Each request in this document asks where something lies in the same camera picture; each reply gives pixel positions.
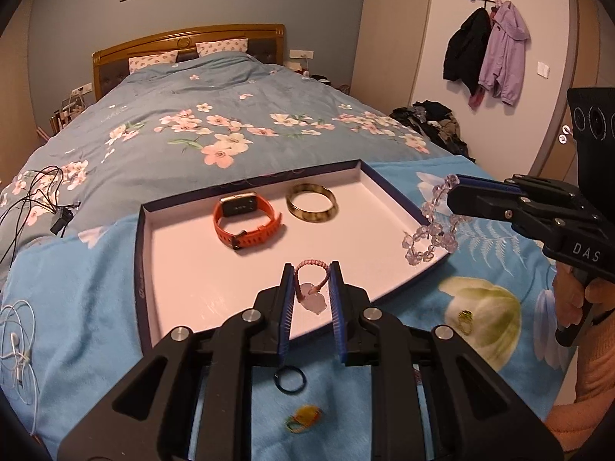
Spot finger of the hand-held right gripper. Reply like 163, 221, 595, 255
454, 174, 529, 199
447, 183, 520, 225

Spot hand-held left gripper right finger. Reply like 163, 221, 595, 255
328, 260, 564, 461

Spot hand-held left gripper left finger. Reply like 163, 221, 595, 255
57, 263, 295, 461

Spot pink cord pendant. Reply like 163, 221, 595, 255
294, 259, 332, 315

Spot clear crystal bead bracelet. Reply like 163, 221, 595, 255
400, 174, 469, 266

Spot black ring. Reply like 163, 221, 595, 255
274, 366, 306, 395

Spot dark blue box tray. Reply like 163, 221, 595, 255
135, 159, 455, 351

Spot yellow green beaded ring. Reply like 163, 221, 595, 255
284, 404, 324, 432

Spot person's right forearm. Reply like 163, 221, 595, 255
545, 319, 615, 461

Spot person's right hand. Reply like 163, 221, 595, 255
552, 266, 615, 330

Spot pile of dark clothes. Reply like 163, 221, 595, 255
389, 101, 476, 161

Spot gold tortoiseshell bangle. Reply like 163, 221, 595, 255
286, 183, 339, 225

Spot orange smartwatch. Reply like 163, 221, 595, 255
213, 193, 285, 251

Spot black jacket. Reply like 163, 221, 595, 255
442, 7, 492, 97

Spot purple jacket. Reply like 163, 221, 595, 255
478, 1, 530, 106

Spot wooden door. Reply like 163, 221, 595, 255
531, 0, 615, 193

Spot beige wardrobe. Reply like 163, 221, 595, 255
348, 0, 435, 111

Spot light blue flower blanket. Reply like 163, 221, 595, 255
0, 156, 577, 461

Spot grey-blue floral duvet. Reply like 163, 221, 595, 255
0, 53, 455, 270

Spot floral pillow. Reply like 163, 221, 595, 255
196, 38, 249, 57
129, 52, 178, 74

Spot white earphones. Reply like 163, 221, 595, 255
0, 300, 42, 438

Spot wooden bed headboard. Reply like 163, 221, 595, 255
92, 23, 288, 103

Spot nightstand clutter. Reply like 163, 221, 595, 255
48, 96, 90, 135

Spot black charger cable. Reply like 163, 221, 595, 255
0, 166, 80, 265

